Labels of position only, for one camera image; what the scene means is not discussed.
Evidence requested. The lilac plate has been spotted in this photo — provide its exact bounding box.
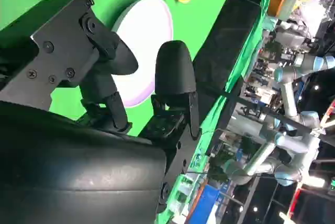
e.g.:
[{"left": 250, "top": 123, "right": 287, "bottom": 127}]
[{"left": 111, "top": 0, "right": 174, "bottom": 108}]

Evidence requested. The black backdrop curtain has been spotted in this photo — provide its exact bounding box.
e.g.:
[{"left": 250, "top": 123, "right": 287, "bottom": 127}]
[{"left": 192, "top": 0, "right": 264, "bottom": 136}]

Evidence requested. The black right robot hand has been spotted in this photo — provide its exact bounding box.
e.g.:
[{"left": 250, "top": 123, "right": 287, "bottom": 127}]
[{"left": 0, "top": 0, "right": 203, "bottom": 224}]

